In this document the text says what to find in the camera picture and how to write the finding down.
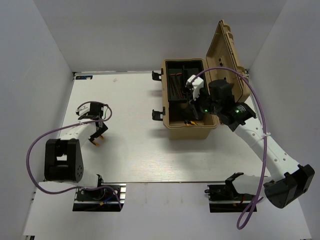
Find black toolbox tray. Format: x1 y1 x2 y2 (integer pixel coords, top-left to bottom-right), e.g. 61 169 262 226
165 59 204 104

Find tan plastic toolbox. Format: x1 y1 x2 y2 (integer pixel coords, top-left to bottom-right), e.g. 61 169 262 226
152 20 251 140

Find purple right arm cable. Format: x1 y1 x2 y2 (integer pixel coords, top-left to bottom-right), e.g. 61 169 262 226
191 66 270 230

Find yellow black combination pliers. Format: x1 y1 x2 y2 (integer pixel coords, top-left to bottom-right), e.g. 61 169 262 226
90 135 105 147

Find yellow black needle-nose pliers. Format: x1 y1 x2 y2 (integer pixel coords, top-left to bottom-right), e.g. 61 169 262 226
184 120 198 126

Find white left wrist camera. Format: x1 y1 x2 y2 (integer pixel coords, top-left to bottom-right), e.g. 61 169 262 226
75 103 90 116

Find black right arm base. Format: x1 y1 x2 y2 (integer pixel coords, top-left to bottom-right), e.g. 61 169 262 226
204 184 254 203

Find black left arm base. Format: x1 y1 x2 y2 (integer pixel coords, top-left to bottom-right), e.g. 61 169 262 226
75 183 127 203

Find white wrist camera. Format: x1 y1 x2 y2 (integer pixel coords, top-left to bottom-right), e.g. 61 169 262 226
185 74 204 101
75 103 90 116

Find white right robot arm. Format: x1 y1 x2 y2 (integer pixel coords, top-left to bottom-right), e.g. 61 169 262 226
186 75 315 209

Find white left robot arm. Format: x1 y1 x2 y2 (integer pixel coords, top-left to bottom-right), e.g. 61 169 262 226
44 101 109 200

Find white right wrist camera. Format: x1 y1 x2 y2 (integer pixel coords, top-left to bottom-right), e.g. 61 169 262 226
185 74 204 101

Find blue label sticker left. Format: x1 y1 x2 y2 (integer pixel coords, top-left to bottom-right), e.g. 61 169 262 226
75 75 93 80

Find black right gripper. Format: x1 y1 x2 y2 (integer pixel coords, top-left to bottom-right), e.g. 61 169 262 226
184 89 222 120

